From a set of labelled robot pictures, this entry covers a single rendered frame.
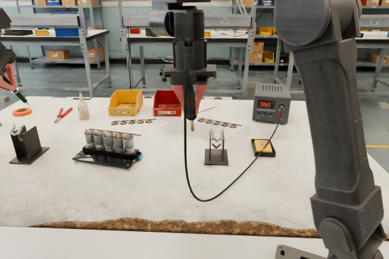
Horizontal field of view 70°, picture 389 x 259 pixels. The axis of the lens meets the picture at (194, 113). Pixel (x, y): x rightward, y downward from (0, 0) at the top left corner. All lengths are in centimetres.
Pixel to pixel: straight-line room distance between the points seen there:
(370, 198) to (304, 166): 36
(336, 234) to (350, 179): 7
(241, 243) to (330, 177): 21
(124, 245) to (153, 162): 26
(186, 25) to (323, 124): 28
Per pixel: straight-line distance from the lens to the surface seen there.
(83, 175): 72
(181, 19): 52
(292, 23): 35
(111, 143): 74
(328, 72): 35
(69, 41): 334
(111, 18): 530
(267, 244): 54
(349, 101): 37
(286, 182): 68
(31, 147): 83
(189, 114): 57
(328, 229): 41
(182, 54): 52
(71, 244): 56
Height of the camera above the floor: 114
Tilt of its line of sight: 23 degrees down
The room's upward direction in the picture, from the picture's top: straight up
